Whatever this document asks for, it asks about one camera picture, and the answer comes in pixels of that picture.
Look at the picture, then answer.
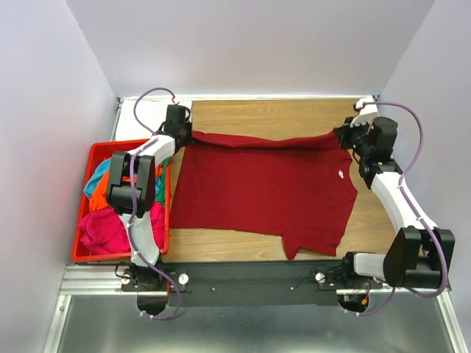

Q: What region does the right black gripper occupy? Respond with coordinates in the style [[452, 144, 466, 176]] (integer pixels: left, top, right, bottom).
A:
[[333, 115, 372, 158]]

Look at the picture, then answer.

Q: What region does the dark red t shirt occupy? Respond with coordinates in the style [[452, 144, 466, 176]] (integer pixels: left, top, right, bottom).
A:
[[170, 132, 358, 260]]

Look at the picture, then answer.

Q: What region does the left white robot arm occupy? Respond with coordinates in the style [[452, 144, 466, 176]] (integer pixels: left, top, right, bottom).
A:
[[106, 104, 192, 290]]

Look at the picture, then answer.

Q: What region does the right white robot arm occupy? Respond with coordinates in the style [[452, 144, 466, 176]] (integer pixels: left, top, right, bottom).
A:
[[334, 117, 455, 298]]

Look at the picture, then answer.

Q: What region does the folded white t shirt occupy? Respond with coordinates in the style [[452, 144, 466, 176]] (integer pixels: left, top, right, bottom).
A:
[[115, 97, 193, 142]]

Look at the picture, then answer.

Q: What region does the green t shirt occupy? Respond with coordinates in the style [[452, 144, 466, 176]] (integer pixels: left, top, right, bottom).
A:
[[155, 158, 171, 207]]

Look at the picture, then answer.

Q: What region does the teal t shirt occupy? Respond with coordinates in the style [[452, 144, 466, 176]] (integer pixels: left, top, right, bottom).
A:
[[83, 158, 110, 199]]

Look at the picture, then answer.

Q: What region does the orange t shirt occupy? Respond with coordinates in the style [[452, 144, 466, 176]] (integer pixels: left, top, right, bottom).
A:
[[88, 165, 163, 213]]

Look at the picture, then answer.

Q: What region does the magenta t shirt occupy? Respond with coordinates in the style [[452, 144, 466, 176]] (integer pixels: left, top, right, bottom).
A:
[[78, 202, 165, 255]]

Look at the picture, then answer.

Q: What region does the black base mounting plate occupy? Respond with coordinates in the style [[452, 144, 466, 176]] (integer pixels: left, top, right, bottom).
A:
[[115, 260, 381, 307]]

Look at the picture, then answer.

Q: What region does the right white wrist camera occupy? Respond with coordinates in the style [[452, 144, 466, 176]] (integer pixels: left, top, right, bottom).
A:
[[350, 96, 378, 127]]

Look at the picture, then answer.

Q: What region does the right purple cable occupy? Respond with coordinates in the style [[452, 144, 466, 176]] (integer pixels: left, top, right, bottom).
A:
[[360, 101, 452, 317]]

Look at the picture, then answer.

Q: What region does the aluminium frame rail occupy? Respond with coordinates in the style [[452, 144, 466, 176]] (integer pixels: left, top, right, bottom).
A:
[[58, 261, 452, 296]]

